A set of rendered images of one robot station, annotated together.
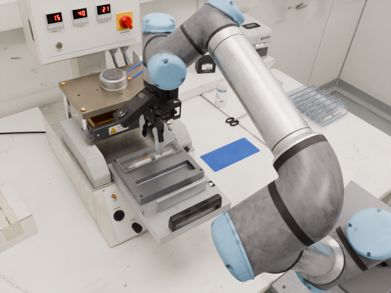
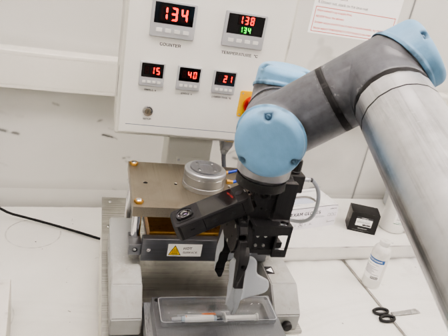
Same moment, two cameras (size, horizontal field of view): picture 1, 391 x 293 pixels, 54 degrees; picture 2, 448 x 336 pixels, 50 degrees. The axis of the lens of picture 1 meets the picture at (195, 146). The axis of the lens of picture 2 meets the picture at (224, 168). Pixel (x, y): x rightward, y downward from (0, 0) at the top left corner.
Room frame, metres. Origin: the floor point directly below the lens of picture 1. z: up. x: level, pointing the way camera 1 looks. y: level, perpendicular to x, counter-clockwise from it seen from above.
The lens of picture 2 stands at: (0.22, -0.06, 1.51)
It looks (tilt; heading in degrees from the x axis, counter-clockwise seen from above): 24 degrees down; 21
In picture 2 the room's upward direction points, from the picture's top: 11 degrees clockwise
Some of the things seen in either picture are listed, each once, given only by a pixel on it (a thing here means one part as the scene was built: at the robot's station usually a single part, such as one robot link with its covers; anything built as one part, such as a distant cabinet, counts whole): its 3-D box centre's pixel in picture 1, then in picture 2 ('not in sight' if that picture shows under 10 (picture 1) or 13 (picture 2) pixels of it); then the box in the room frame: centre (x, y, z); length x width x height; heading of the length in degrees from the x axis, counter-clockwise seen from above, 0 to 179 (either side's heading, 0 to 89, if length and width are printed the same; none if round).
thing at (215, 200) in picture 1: (196, 211); not in sight; (0.61, -0.02, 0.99); 0.15 x 0.02 x 0.04; 128
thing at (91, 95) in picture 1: (116, 85); (207, 189); (1.00, 0.26, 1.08); 0.31 x 0.24 x 0.13; 128
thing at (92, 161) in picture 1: (84, 150); (123, 270); (0.82, 0.32, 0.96); 0.25 x 0.05 x 0.07; 38
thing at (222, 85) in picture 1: (221, 91); (377, 262); (1.43, -0.09, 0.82); 0.05 x 0.05 x 0.14
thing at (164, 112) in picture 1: (160, 98); (258, 212); (0.81, 0.10, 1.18); 0.09 x 0.08 x 0.12; 128
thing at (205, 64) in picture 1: (205, 64); (362, 219); (1.65, -0.01, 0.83); 0.09 x 0.06 x 0.07; 107
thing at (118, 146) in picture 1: (113, 127); (186, 255); (0.99, 0.28, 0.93); 0.46 x 0.35 x 0.01; 38
